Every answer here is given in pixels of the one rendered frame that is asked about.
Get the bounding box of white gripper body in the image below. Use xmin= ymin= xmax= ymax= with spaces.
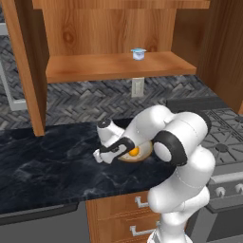
xmin=93 ymin=149 xmax=114 ymax=165

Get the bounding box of tan shallow bowl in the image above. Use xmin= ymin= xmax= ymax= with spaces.
xmin=117 ymin=140 xmax=155 ymax=164

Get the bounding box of wooden cabinet door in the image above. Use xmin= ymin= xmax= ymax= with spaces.
xmin=0 ymin=0 xmax=50 ymax=138
xmin=196 ymin=0 xmax=243 ymax=116

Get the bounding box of orange fruit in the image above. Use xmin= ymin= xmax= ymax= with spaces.
xmin=127 ymin=147 xmax=140 ymax=158

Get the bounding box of wooden drawer front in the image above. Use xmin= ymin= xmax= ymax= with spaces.
xmin=94 ymin=190 xmax=161 ymax=222
xmin=96 ymin=214 xmax=163 ymax=243

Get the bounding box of grey dishwasher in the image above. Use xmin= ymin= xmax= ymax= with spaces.
xmin=0 ymin=201 xmax=93 ymax=243

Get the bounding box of white yogurt cup blue lid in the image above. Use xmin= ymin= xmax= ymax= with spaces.
xmin=130 ymin=47 xmax=147 ymax=62

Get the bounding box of silver oven knob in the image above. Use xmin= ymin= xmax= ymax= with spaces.
xmin=234 ymin=182 xmax=243 ymax=196
xmin=214 ymin=185 xmax=227 ymax=198

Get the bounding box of black gas hob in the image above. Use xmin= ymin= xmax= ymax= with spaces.
xmin=165 ymin=96 xmax=243 ymax=168

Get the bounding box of grey oven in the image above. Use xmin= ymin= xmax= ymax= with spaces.
xmin=185 ymin=163 xmax=243 ymax=243

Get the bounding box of silver drawer handle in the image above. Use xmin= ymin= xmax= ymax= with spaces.
xmin=134 ymin=196 xmax=150 ymax=209
xmin=129 ymin=220 xmax=160 ymax=237

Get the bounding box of white wall outlet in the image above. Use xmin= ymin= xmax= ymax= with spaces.
xmin=131 ymin=76 xmax=146 ymax=99

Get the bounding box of grey window frame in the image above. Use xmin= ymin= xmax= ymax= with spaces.
xmin=0 ymin=21 xmax=29 ymax=112

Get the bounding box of open wooden wall cabinet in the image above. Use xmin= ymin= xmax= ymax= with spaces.
xmin=31 ymin=0 xmax=212 ymax=85

